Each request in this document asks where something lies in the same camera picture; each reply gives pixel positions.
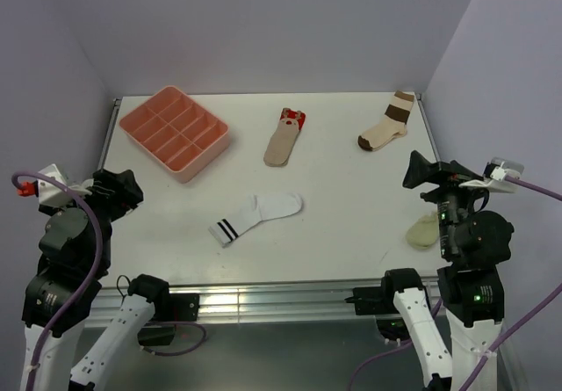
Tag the pink compartment organizer tray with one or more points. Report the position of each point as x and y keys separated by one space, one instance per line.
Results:
x=177 y=132

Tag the white sock with black stripes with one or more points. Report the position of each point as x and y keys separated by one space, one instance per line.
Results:
x=256 y=209

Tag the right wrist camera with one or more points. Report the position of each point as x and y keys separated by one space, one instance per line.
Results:
x=500 y=173

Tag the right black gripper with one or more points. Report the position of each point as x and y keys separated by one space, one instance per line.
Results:
x=448 y=174

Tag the cream brown striped sock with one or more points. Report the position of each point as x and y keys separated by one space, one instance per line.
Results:
x=392 y=125

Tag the pale green ankle sock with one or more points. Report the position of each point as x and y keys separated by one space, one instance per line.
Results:
x=424 y=233

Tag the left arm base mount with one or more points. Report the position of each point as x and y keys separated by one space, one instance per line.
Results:
x=181 y=307

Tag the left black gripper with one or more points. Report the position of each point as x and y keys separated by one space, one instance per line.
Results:
x=126 y=194

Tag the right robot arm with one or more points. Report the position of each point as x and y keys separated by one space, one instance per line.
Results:
x=472 y=242

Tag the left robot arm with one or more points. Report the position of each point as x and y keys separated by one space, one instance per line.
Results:
x=75 y=254

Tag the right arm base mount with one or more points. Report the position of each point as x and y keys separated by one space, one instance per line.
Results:
x=371 y=301

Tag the aluminium table front rail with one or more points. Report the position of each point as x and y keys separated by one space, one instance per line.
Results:
x=271 y=303

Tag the beige reindeer sock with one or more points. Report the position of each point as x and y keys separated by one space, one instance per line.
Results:
x=283 y=139

